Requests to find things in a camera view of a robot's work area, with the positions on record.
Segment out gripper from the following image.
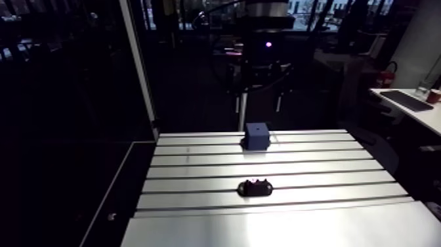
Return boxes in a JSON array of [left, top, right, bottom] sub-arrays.
[[226, 31, 293, 95]]

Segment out red cup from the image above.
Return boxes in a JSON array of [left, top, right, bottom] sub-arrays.
[[426, 88, 441, 104]]

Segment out white desk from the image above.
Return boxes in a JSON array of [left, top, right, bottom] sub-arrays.
[[369, 87, 441, 137]]

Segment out black keyboard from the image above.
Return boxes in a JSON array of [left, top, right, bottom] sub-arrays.
[[379, 89, 434, 112]]

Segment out pale thin post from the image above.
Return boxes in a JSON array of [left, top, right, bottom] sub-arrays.
[[238, 91, 249, 132]]

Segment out black oval holder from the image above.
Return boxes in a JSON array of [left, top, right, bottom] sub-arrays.
[[237, 178, 274, 198]]

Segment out white frame post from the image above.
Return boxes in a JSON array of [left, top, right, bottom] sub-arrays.
[[118, 0, 160, 139]]

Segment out clear drinking glass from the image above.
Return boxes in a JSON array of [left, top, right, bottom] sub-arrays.
[[414, 79, 430, 100]]

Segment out dark blue-grey block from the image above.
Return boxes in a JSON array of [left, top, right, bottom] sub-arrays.
[[243, 122, 270, 151]]

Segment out red fire extinguisher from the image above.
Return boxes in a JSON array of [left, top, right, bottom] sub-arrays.
[[376, 61, 398, 89]]

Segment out dark office chair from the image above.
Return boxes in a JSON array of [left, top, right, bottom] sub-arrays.
[[338, 120, 400, 177]]

